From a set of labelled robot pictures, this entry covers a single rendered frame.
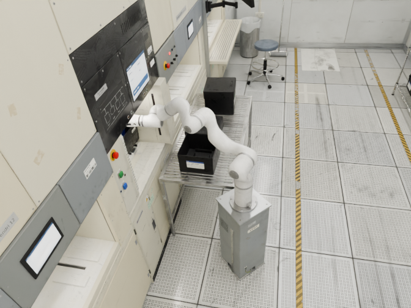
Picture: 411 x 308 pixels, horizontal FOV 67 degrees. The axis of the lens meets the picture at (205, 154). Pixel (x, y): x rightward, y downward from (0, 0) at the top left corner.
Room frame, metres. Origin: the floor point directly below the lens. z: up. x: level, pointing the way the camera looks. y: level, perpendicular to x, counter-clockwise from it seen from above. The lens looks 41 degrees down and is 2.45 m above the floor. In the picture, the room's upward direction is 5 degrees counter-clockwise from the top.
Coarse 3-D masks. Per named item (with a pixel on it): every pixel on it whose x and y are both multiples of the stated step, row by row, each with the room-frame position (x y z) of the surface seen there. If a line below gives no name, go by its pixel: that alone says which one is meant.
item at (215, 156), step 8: (192, 136) 2.02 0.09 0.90; (200, 136) 2.00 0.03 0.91; (184, 144) 1.94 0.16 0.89; (192, 144) 2.02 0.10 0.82; (200, 144) 2.00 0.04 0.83; (208, 144) 1.98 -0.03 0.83; (184, 152) 1.92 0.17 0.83; (192, 152) 1.98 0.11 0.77; (200, 152) 1.97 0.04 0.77; (208, 152) 1.95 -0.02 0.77; (216, 152) 1.81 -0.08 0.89; (184, 160) 1.76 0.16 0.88; (192, 160) 1.74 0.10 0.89; (200, 160) 1.72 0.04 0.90; (208, 160) 1.70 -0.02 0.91; (216, 160) 1.80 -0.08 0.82; (184, 168) 1.76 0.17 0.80; (192, 168) 1.74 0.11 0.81; (200, 168) 1.72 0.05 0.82; (208, 168) 1.71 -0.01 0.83
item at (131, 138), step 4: (128, 128) 2.02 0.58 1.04; (132, 128) 1.94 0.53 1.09; (136, 128) 2.00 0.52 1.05; (128, 132) 1.88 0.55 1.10; (132, 132) 1.93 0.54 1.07; (136, 132) 1.99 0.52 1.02; (124, 136) 1.82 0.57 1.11; (128, 136) 1.87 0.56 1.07; (132, 136) 1.92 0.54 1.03; (136, 136) 1.98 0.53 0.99; (124, 140) 1.81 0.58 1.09; (128, 140) 1.86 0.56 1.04; (132, 140) 1.91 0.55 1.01; (136, 140) 1.97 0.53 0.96; (128, 144) 1.85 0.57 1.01; (132, 144) 1.90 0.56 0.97; (136, 144) 1.97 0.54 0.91; (128, 148) 1.84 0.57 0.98; (128, 152) 1.83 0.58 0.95
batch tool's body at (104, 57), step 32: (128, 32) 1.83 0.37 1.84; (96, 64) 1.44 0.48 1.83; (96, 96) 1.35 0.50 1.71; (128, 96) 1.64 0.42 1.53; (160, 96) 2.00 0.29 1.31; (96, 128) 1.27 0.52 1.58; (160, 128) 2.01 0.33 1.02; (160, 160) 1.86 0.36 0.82; (128, 192) 1.36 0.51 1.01; (160, 192) 1.74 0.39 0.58; (160, 224) 1.61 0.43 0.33
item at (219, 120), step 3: (216, 117) 2.32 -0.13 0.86; (219, 117) 2.32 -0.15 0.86; (222, 117) 2.31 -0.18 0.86; (219, 120) 2.27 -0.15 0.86; (222, 120) 2.30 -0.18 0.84; (219, 123) 2.22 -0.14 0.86; (222, 123) 2.29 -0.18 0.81; (204, 126) 2.20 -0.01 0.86; (219, 126) 2.18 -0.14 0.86; (222, 126) 2.29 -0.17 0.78; (201, 129) 2.17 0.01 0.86; (204, 129) 2.16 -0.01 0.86; (222, 129) 2.27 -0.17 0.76; (186, 132) 2.14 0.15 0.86; (198, 132) 2.13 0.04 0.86; (201, 132) 2.12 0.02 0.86; (204, 132) 2.12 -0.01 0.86
